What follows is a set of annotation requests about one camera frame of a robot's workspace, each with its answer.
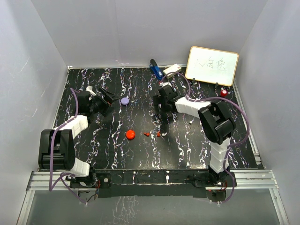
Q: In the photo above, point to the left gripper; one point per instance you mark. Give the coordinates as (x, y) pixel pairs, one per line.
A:
(107, 103)

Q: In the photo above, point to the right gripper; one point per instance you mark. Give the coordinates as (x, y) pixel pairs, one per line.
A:
(158, 100)

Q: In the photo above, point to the purple earbud charging case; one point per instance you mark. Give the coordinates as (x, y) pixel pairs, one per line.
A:
(124, 101)

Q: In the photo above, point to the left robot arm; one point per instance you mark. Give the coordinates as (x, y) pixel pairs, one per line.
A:
(57, 148)

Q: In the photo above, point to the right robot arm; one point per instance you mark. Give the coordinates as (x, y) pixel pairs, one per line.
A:
(217, 124)

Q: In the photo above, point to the red earbud charging case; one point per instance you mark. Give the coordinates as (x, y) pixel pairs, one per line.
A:
(130, 134)

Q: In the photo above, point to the white cardboard box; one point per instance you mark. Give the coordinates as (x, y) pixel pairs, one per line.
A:
(172, 70)

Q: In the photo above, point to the blue stapler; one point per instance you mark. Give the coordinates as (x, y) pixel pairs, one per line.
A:
(155, 69)

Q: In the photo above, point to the small whiteboard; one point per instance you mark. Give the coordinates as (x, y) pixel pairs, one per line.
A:
(211, 66)

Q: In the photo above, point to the red stamp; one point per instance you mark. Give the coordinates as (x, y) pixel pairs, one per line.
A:
(223, 93)

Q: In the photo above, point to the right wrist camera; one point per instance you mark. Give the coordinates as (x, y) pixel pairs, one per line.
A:
(162, 84)

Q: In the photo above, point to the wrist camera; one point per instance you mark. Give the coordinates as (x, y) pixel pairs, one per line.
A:
(162, 84)
(90, 90)

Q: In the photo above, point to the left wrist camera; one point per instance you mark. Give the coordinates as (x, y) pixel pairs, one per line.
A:
(90, 90)

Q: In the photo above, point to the aluminium frame rail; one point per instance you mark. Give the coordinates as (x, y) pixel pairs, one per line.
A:
(255, 201)

